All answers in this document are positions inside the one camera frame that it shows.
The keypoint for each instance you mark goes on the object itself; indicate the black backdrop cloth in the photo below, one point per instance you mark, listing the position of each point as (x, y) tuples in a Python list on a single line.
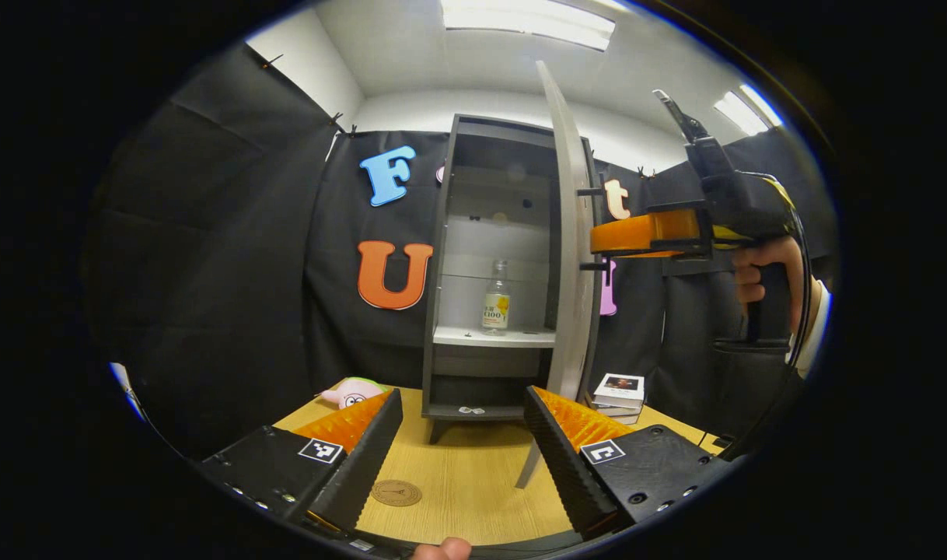
[(232, 272)]

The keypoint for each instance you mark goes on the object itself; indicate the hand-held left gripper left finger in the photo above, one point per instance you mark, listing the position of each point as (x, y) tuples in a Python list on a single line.
[(365, 467)]

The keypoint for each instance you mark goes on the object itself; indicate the white book portrait cover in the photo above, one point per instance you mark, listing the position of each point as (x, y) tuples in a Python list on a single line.
[(620, 385)]

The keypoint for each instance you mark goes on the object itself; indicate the pale thin book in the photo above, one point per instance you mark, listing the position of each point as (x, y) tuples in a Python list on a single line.
[(620, 419)]

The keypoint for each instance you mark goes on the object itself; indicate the dark thin book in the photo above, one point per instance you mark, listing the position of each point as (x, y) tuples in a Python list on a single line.
[(617, 411)]

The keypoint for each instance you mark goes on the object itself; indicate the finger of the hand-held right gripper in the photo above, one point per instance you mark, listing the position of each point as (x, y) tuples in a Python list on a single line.
[(644, 233)]

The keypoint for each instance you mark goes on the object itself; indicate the small ceiling light panel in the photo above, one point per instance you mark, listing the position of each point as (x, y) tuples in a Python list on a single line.
[(746, 109)]

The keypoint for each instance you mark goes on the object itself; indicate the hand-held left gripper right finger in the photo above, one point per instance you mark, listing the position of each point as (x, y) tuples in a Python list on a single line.
[(567, 467)]

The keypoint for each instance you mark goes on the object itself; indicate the round brown coaster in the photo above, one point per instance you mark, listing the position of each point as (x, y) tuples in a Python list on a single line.
[(396, 493)]

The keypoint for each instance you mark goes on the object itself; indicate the large ceiling light panel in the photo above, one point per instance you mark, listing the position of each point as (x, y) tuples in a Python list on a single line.
[(528, 22)]

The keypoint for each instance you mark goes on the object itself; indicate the pink plush toy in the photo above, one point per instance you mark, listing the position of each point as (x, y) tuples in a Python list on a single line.
[(349, 397)]

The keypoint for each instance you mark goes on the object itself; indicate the dark grey cabinet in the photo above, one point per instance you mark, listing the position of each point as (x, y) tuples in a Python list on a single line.
[(436, 233)]

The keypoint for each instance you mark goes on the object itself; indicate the clear bottle yellow label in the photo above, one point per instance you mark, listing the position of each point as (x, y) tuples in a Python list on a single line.
[(496, 311)]

